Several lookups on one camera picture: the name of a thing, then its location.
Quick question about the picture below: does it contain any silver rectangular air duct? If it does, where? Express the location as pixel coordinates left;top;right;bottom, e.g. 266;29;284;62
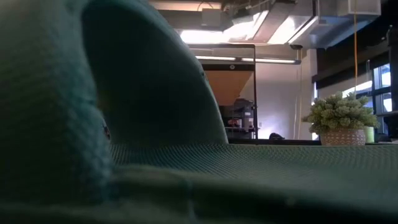
223;0;382;49

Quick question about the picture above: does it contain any green cup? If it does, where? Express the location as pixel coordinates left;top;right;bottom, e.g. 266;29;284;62
364;126;376;144

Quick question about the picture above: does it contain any black metal wood shelf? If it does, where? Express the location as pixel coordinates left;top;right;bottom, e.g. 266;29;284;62
188;43;259;140

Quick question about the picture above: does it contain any fluorescent ceiling light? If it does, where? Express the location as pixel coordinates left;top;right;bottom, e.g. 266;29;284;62
195;55;302;65

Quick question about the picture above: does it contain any black equipment cabinet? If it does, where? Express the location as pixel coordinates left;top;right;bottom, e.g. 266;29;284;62
219;98;259;140

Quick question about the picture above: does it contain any green potted plant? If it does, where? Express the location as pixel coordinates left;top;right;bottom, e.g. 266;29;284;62
301;91;381;146

